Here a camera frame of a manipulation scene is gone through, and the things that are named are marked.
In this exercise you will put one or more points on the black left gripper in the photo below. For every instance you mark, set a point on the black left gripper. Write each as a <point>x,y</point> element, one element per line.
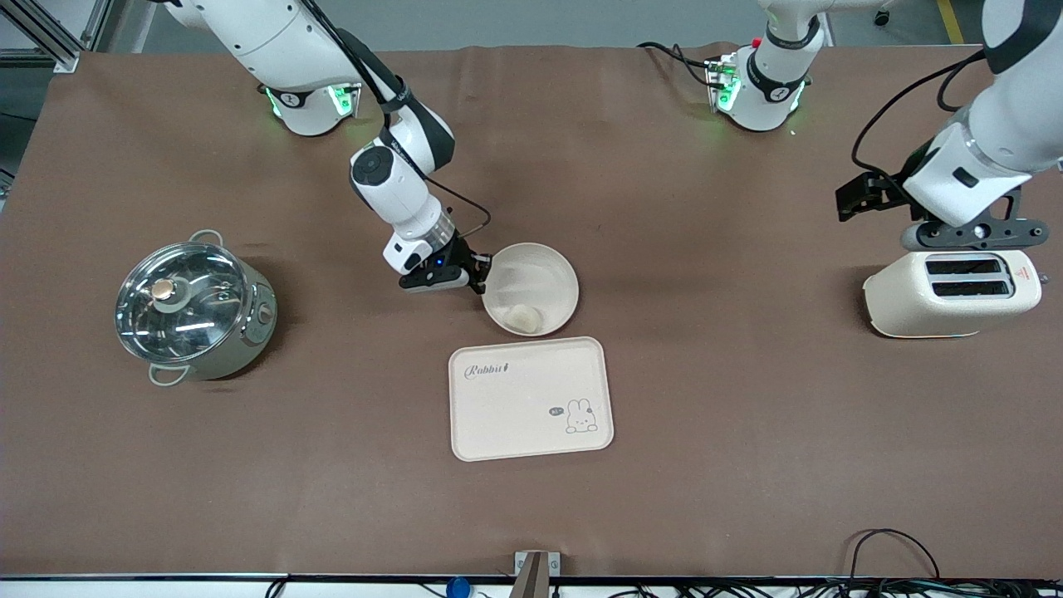
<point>887,188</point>

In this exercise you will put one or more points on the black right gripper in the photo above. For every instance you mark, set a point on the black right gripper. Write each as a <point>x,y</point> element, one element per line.
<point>461,252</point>

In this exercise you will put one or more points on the round cream plate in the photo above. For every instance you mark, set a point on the round cream plate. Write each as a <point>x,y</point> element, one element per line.
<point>540,278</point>

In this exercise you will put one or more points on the white steamed bun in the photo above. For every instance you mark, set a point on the white steamed bun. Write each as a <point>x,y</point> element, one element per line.
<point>523,318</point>

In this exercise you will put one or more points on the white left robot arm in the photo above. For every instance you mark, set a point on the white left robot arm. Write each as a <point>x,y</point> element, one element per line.
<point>1005,124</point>

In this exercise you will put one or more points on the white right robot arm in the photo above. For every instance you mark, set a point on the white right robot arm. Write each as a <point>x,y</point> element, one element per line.
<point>274,41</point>

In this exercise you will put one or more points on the cream two-slot toaster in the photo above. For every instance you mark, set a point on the cream two-slot toaster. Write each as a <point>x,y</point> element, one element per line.
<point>905,303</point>

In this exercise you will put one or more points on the cream rabbit print tray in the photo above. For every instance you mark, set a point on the cream rabbit print tray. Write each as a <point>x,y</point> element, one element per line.
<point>523,407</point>

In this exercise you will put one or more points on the black caster wheel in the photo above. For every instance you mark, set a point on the black caster wheel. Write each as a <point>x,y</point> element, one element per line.
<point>881,17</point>

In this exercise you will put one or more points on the brown table cover mat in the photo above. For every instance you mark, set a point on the brown table cover mat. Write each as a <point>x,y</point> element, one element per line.
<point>664,208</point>

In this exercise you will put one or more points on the glass pot lid with knob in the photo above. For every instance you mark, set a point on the glass pot lid with knob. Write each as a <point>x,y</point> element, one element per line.
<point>178,303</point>

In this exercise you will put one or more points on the blue round knob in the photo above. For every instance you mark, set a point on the blue round knob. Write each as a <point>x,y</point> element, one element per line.
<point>458,588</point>

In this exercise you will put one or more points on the metal bracket with brown post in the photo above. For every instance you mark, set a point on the metal bracket with brown post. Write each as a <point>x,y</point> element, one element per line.
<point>536,573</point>

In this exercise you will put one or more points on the aluminium frame profile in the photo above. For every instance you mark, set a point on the aluminium frame profile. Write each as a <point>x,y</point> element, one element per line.
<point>50,33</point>

